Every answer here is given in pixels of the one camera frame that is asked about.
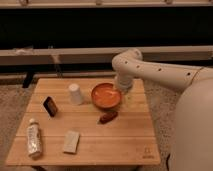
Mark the black small box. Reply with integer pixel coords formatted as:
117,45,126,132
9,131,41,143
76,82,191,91
43,97,58,117

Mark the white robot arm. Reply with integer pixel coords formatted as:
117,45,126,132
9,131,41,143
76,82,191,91
112,49,213,171

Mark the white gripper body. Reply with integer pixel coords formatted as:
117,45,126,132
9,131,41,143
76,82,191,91
115,74,133,92

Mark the orange ceramic bowl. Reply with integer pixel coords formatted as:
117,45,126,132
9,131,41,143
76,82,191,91
91,83,122,109

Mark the white paper cup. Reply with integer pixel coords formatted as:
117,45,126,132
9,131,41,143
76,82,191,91
68,83,83,105

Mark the long white shelf rail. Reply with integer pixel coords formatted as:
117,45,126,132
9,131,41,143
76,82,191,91
0,45,213,66

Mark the wooden folding table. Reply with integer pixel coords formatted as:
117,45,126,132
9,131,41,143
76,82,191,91
6,78,160,166

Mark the clear plastic bottle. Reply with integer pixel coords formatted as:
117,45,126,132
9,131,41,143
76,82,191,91
27,118,43,159

